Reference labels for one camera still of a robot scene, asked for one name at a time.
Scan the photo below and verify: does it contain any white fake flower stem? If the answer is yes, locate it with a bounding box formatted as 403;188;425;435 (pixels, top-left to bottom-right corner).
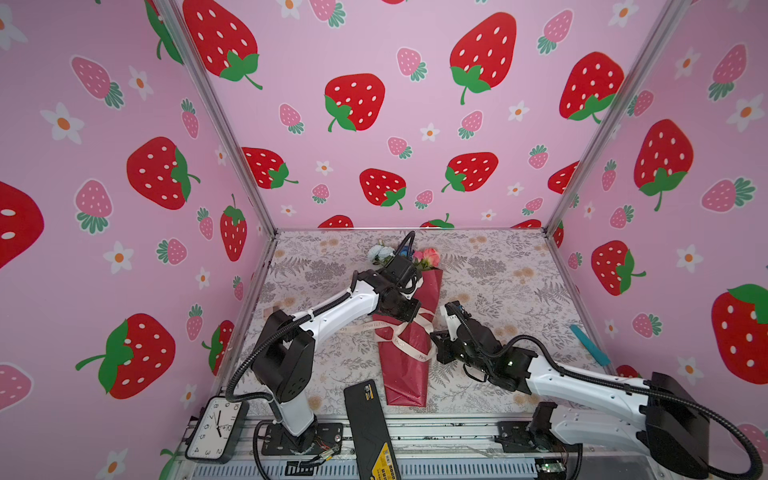
367;243;395;266

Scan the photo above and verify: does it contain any large pink fake rose stem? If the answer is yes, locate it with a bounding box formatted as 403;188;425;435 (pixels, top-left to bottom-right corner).
413;248;441;271

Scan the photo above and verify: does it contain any beige ribbon pile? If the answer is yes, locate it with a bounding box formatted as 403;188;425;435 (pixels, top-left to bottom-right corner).
341;307;442;362

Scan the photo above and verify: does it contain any dark red wrapping paper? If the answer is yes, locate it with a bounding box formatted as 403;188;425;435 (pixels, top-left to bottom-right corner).
373;269;443;407

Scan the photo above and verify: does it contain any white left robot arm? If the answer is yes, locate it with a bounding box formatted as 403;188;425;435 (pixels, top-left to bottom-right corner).
224;231;422;454

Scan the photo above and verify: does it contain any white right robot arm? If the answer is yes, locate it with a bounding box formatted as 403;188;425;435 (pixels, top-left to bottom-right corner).
430;301;764;479

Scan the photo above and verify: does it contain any teal flat stick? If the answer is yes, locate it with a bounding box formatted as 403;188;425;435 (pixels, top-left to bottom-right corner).
570;324;611;367

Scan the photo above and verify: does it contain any black flat device yellow label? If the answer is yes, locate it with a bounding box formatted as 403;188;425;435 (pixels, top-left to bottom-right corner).
343;379;402;480

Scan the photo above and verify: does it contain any black framed analog clock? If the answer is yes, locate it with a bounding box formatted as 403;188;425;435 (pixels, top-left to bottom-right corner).
184;396;249;464

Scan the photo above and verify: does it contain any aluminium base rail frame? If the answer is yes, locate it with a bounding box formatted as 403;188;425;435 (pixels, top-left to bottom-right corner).
169;414;677;479

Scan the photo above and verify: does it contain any aluminium corner post right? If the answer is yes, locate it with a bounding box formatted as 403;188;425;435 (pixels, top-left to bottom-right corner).
543;0;690;241

